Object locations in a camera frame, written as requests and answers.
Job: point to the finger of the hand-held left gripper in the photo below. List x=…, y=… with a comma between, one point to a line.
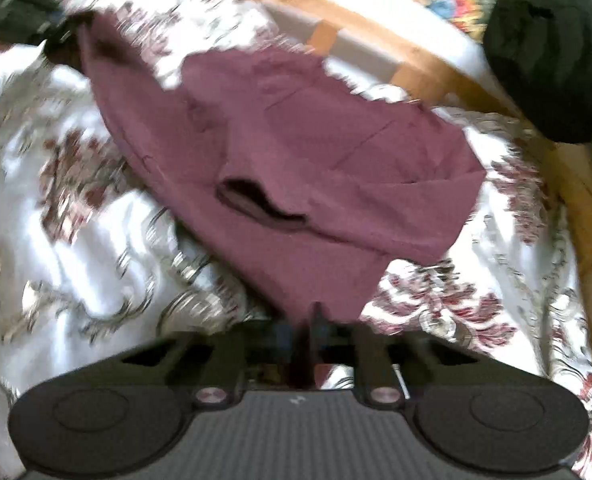
x=68, y=35

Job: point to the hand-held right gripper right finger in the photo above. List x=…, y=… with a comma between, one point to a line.
x=373, y=360

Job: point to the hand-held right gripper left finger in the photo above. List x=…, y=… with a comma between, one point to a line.
x=271, y=347

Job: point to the maroon long-sleeve shirt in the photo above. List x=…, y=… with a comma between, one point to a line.
x=296, y=160

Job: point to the floral satin blanket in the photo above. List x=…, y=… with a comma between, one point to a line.
x=75, y=240

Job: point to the black puffer jacket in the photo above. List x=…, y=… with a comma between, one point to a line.
x=551, y=60

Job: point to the wooden bed frame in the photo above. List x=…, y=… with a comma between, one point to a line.
x=426, y=70

